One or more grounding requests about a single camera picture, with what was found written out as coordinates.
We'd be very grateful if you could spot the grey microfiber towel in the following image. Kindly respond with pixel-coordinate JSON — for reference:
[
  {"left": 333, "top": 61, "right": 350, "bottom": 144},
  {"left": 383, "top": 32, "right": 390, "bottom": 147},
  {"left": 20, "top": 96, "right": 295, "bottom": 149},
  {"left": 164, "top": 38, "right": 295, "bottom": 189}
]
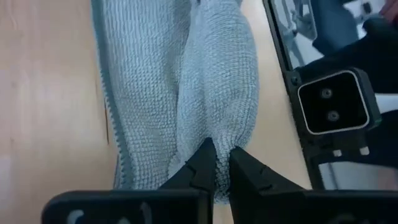
[{"left": 90, "top": 0, "right": 261, "bottom": 203}]

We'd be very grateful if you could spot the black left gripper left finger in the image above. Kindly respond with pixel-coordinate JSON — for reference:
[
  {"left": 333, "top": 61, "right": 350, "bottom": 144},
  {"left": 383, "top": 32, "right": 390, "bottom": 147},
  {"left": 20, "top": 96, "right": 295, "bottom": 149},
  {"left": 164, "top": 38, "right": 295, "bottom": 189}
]
[{"left": 159, "top": 137, "right": 218, "bottom": 224}]

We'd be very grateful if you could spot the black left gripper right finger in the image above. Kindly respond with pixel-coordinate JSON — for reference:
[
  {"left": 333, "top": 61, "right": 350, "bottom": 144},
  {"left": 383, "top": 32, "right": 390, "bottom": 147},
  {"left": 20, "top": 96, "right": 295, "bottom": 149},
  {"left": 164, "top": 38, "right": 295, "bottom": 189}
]
[{"left": 229, "top": 146, "right": 307, "bottom": 224}]

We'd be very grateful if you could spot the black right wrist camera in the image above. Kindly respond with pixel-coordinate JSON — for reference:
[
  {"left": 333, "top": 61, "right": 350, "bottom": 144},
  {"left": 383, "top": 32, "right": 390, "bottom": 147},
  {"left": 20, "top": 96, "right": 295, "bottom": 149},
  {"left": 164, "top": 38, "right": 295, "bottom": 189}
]
[{"left": 296, "top": 67, "right": 382, "bottom": 136}]

